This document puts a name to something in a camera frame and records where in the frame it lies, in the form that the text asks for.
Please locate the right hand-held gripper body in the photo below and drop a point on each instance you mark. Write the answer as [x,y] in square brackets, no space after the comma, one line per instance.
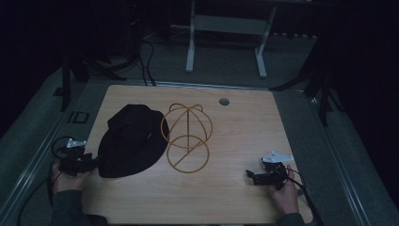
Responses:
[273,171]

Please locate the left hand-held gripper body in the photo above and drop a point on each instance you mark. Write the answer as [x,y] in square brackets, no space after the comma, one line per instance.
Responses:
[75,160]

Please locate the black bucket hat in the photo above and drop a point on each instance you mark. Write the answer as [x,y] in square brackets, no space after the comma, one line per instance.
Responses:
[133,142]

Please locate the person's left hand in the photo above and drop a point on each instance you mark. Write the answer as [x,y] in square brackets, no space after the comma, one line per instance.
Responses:
[67,182]

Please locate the person's right hand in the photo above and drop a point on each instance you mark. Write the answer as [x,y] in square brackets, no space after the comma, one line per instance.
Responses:
[287,197]

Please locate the black tripod stand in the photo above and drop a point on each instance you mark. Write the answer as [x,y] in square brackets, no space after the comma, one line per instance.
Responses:
[80,67]
[320,84]

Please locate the white metal desk frame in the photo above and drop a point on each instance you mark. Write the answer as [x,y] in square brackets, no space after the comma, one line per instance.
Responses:
[230,25]

